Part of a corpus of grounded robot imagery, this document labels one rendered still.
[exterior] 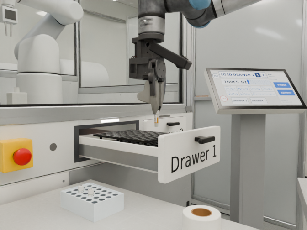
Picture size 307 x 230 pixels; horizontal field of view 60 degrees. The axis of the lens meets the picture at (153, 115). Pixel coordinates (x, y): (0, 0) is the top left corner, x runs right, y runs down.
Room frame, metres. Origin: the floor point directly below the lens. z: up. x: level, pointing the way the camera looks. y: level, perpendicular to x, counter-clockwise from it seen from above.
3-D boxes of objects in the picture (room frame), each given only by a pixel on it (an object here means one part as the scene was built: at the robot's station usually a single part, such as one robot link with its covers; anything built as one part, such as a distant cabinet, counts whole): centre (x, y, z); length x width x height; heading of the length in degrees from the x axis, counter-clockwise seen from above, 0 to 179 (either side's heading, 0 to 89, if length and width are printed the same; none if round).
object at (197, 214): (0.48, -0.09, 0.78); 0.07 x 0.07 x 0.04
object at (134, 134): (0.83, 0.05, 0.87); 0.22 x 0.18 x 0.06; 51
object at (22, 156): (0.62, 0.31, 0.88); 0.04 x 0.03 x 0.04; 141
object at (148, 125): (1.15, -0.06, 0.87); 0.29 x 0.02 x 0.11; 141
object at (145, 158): (0.84, 0.05, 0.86); 0.40 x 0.26 x 0.06; 51
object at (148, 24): (0.74, 0.01, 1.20); 0.08 x 0.08 x 0.05
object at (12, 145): (0.64, 0.34, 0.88); 0.07 x 0.05 x 0.07; 141
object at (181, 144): (0.70, -0.11, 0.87); 0.29 x 0.02 x 0.11; 141
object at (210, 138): (0.69, -0.13, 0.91); 0.07 x 0.04 x 0.01; 141
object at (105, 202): (0.60, 0.14, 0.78); 0.12 x 0.08 x 0.04; 50
